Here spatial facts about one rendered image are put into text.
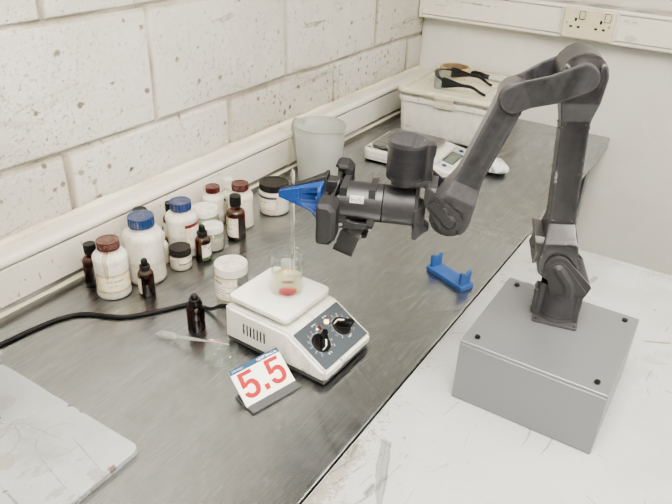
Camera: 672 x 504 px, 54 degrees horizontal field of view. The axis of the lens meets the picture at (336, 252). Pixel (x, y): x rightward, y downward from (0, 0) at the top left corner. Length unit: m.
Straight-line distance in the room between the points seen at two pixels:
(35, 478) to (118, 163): 0.66
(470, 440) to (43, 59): 0.90
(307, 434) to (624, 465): 0.43
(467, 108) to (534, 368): 1.13
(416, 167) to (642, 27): 1.31
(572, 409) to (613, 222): 1.44
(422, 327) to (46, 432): 0.61
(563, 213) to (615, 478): 0.36
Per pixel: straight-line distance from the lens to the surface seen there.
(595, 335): 1.03
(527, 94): 0.88
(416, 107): 2.01
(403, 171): 0.91
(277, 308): 1.03
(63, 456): 0.95
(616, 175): 2.29
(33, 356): 1.15
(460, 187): 0.92
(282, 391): 1.00
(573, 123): 0.90
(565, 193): 0.94
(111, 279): 1.22
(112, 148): 1.35
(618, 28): 2.14
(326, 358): 1.01
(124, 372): 1.07
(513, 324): 1.01
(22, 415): 1.03
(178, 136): 1.47
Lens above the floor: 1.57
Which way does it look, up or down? 30 degrees down
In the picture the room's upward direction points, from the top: 3 degrees clockwise
